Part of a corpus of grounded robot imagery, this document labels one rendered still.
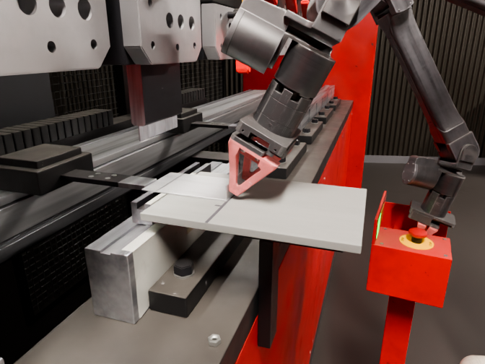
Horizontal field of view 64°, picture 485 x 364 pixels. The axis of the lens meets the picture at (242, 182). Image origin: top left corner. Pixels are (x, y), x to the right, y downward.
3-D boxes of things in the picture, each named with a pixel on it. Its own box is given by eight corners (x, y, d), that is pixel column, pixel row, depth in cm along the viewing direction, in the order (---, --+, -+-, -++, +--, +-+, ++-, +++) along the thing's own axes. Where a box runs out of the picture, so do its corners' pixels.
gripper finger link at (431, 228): (397, 232, 101) (412, 201, 97) (425, 243, 99) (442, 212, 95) (395, 243, 95) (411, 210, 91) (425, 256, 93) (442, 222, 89)
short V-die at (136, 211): (151, 225, 51) (150, 204, 50) (132, 222, 52) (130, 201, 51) (211, 179, 69) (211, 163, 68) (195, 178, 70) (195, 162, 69)
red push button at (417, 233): (425, 250, 85) (428, 235, 84) (405, 246, 86) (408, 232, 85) (426, 242, 88) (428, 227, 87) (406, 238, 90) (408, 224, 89)
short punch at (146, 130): (146, 141, 49) (140, 63, 46) (133, 141, 49) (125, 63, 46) (182, 127, 58) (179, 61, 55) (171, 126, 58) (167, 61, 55)
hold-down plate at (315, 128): (311, 144, 134) (312, 136, 133) (296, 143, 136) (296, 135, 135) (322, 128, 161) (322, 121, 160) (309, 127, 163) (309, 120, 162)
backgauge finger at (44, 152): (128, 209, 53) (125, 174, 51) (-15, 188, 60) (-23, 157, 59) (171, 182, 63) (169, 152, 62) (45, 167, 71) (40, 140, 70)
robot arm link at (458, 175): (472, 176, 86) (460, 166, 91) (443, 169, 85) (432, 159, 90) (458, 203, 88) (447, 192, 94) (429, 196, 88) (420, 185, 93)
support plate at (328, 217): (360, 254, 40) (361, 245, 40) (140, 220, 48) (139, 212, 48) (366, 195, 56) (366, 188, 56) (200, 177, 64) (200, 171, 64)
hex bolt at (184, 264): (188, 280, 51) (188, 269, 50) (169, 276, 51) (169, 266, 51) (198, 269, 53) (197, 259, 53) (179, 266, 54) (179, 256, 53)
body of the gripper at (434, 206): (408, 205, 98) (421, 179, 95) (450, 221, 95) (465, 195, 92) (407, 214, 92) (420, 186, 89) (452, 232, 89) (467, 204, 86)
